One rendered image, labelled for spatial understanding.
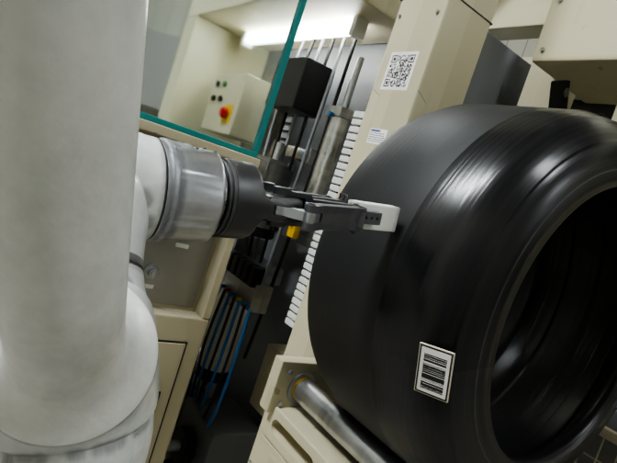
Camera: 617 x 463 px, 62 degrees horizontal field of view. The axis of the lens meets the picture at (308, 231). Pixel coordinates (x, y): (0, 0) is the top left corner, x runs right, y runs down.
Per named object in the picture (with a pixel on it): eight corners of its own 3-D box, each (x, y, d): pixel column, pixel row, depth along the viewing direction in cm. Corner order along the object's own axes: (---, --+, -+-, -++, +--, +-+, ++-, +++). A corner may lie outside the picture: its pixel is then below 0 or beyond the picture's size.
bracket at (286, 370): (258, 404, 91) (274, 354, 90) (406, 405, 115) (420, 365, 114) (267, 414, 89) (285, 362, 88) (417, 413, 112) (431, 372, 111)
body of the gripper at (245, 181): (237, 163, 44) (323, 177, 49) (199, 151, 50) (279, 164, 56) (221, 247, 45) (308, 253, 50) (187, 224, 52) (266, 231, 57)
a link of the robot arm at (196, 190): (142, 131, 47) (202, 142, 51) (128, 227, 49) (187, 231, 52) (175, 142, 40) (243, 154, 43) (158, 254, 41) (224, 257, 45)
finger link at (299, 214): (253, 190, 49) (280, 201, 45) (298, 197, 52) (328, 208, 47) (249, 214, 49) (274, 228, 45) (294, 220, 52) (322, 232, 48)
